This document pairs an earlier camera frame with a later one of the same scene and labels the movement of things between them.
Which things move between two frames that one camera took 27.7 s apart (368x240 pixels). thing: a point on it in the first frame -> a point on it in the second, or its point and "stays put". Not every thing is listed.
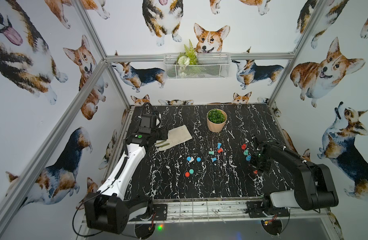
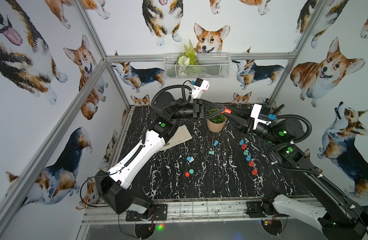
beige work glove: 175,137 stays put
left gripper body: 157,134 -> 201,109
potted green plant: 216,120 stays put
